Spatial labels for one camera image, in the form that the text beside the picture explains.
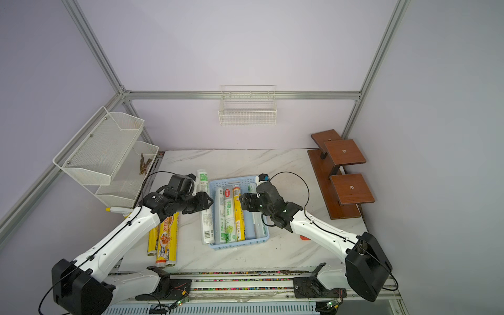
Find yellow icon wrap roll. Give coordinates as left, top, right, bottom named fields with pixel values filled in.
left=147, top=227, right=159, bottom=257

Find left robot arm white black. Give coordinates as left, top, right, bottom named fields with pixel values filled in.
left=49, top=174, right=213, bottom=314

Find upper white mesh shelf basket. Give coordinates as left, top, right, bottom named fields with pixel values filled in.
left=52, top=107, right=144, bottom=186

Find white green grape wrap roll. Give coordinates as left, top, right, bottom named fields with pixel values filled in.
left=224, top=187, right=238, bottom=244

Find brown clips in basket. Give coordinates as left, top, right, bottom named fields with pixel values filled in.
left=139, top=154, right=152, bottom=175

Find yellow red chef wrap roll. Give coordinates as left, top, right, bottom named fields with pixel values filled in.
left=156, top=213, right=179, bottom=268

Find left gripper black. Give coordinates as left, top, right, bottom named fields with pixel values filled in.
left=178, top=192, right=213, bottom=215

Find white mesh shelf basket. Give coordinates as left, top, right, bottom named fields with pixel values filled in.
left=52, top=107, right=144, bottom=186
left=94, top=141, right=159, bottom=208

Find light blue plastic basket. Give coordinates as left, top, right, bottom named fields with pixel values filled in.
left=209, top=176, right=270, bottom=250

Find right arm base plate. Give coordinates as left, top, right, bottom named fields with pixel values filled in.
left=293, top=276, right=347, bottom=299

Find brown wooden tiered stand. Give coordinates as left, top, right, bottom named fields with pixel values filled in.
left=307, top=129, right=375, bottom=220

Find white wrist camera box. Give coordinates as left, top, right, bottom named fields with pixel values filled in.
left=255, top=173, right=270, bottom=186

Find lower white mesh shelf basket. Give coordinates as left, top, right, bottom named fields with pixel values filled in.
left=94, top=141, right=159, bottom=208

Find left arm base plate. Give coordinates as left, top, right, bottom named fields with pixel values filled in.
left=135, top=279, right=192, bottom=301

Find white wire wall basket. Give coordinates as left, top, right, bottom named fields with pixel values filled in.
left=219, top=85, right=277, bottom=127

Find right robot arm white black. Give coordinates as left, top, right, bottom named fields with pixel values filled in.
left=240, top=182, right=392, bottom=302

